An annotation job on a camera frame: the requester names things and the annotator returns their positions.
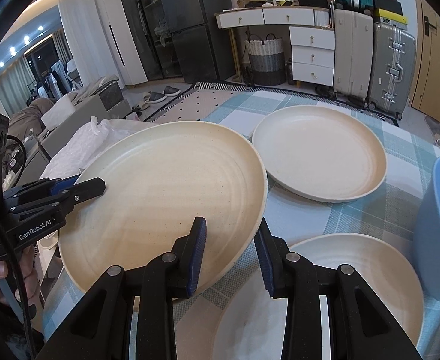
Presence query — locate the black refrigerator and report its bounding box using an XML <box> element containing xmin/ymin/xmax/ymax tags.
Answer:
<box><xmin>161</xmin><ymin>0</ymin><xmax>235</xmax><ymax>83</ymax></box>

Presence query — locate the teal plaid tablecloth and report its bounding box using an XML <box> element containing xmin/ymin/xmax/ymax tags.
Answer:
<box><xmin>43</xmin><ymin>91</ymin><xmax>440</xmax><ymax>359</ymax></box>

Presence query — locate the left hand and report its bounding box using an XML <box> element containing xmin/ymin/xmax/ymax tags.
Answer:
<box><xmin>0</xmin><ymin>246</ymin><xmax>41</xmax><ymax>304</ymax></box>

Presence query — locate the woven laundry basket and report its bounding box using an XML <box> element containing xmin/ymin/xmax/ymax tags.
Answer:
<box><xmin>245</xmin><ymin>33</ymin><xmax>286</xmax><ymax>86</ymax></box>

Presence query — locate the white suitcase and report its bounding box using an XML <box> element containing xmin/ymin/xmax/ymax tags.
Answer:
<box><xmin>333</xmin><ymin>9</ymin><xmax>374</xmax><ymax>101</ymax></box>

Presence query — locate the white dressing table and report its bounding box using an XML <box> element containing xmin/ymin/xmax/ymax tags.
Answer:
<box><xmin>216</xmin><ymin>7</ymin><xmax>334</xmax><ymax>87</ymax></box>

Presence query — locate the silver suitcase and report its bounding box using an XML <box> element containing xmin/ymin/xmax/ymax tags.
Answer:
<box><xmin>367</xmin><ymin>23</ymin><xmax>416</xmax><ymax>120</ymax></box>

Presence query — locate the white plastic bag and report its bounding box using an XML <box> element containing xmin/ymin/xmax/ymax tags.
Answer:
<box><xmin>40</xmin><ymin>116</ymin><xmax>142</xmax><ymax>180</ymax></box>

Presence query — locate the cream plate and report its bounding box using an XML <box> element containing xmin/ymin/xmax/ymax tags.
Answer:
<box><xmin>59</xmin><ymin>121</ymin><xmax>268</xmax><ymax>291</ymax></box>
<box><xmin>252</xmin><ymin>105</ymin><xmax>388</xmax><ymax>203</ymax></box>
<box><xmin>212</xmin><ymin>233</ymin><xmax>424</xmax><ymax>359</ymax></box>

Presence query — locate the wooden door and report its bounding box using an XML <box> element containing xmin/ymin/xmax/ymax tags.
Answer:
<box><xmin>411</xmin><ymin>0</ymin><xmax>440</xmax><ymax>122</ymax></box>

